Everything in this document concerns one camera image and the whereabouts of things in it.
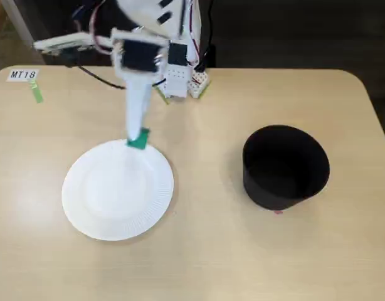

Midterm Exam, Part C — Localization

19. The green tape strip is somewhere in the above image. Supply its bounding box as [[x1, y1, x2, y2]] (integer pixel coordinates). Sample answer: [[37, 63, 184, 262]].
[[28, 78, 45, 104]]

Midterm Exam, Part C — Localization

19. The white perforated block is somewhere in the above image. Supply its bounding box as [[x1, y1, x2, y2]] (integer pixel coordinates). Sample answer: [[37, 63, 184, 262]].
[[189, 69, 211, 100]]

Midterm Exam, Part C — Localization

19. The red white servo wire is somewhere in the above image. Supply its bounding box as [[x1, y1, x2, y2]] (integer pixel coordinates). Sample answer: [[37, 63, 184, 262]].
[[71, 0, 115, 55]]

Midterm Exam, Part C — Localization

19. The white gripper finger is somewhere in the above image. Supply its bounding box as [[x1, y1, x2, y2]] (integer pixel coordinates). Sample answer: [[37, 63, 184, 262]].
[[125, 77, 152, 142]]

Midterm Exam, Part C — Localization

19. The black camera cable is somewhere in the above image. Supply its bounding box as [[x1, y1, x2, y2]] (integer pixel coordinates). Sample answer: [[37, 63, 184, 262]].
[[65, 64, 127, 90]]

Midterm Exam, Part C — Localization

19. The white paper plate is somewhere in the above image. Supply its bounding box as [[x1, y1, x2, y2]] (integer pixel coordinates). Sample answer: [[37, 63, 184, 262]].
[[61, 139, 175, 241]]

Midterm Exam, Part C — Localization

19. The white metal post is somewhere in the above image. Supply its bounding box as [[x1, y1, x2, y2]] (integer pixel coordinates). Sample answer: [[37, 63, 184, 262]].
[[0, 0, 46, 65]]

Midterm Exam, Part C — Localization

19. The black cylindrical pot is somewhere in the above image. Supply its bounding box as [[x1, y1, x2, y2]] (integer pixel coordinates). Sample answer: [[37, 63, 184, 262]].
[[241, 124, 331, 213]]

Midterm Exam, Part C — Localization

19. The white MT18 label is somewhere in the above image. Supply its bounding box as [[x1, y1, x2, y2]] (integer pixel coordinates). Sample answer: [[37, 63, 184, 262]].
[[6, 68, 40, 83]]

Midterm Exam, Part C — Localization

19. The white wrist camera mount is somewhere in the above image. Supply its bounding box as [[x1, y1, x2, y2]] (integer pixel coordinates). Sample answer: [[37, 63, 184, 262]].
[[33, 31, 113, 59]]

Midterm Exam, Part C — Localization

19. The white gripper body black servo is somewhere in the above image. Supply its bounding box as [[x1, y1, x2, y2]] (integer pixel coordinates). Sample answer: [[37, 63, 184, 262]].
[[112, 27, 169, 83]]

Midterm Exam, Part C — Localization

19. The small green block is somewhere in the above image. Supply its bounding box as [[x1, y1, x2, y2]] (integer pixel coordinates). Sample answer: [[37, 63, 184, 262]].
[[125, 127, 150, 152]]

